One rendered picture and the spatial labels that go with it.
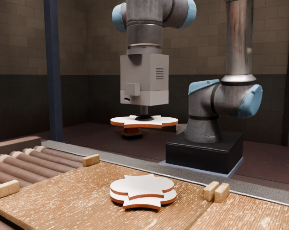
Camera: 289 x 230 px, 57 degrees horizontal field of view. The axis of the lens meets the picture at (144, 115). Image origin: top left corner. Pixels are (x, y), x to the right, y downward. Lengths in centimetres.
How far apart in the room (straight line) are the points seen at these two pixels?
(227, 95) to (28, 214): 69
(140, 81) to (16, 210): 37
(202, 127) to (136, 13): 59
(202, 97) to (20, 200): 67
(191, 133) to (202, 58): 456
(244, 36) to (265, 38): 437
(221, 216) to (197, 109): 53
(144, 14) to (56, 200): 44
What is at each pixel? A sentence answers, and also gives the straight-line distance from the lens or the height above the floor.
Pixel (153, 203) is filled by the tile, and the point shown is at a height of 95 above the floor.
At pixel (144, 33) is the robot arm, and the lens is 55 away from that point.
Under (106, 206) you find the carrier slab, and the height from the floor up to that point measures 94.
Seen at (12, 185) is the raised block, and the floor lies 96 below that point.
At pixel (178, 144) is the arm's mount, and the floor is 95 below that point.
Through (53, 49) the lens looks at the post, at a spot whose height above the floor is 167.
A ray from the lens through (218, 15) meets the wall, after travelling 557.
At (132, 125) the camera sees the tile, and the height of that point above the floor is 111.
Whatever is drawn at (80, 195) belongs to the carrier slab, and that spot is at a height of 94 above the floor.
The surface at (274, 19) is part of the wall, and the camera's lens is 534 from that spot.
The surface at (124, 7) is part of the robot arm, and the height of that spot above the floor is 138.
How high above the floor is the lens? 121
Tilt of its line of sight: 8 degrees down
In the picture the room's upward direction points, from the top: straight up
